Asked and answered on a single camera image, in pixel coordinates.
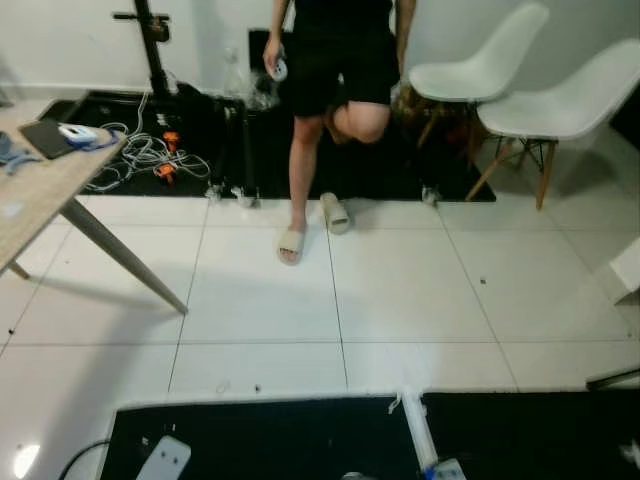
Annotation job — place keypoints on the large black floor mat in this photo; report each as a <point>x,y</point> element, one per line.
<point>390,165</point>

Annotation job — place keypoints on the black mat with white edge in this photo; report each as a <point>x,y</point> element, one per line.
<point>280,435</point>

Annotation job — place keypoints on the beige slipper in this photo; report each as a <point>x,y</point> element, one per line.
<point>336,213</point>
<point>291,243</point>

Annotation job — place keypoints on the white block with blue mark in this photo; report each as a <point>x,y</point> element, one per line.
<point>447,470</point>

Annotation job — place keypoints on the white box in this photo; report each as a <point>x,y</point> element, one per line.
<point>627,272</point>

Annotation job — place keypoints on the white plastic chair wooden legs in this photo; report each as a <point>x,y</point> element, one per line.
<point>480,72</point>
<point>565,108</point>

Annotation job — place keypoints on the black tripod stand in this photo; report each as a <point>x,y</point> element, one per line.
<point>156,45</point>

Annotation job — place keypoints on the grey cloth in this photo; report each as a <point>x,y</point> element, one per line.
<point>14,155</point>

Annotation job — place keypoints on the person in black shorts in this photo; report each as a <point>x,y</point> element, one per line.
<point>335,60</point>

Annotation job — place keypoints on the white handheld controller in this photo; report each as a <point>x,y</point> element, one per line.
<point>280,69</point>

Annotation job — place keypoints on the light wooden table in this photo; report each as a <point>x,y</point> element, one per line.
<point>40,190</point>

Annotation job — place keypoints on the white and blue device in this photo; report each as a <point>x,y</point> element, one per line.
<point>78,133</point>

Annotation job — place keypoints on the clear plastic bottle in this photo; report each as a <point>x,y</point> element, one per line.
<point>262,92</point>

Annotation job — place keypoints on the small orange tool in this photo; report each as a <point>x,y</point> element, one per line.
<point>165,174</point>
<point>171,140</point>

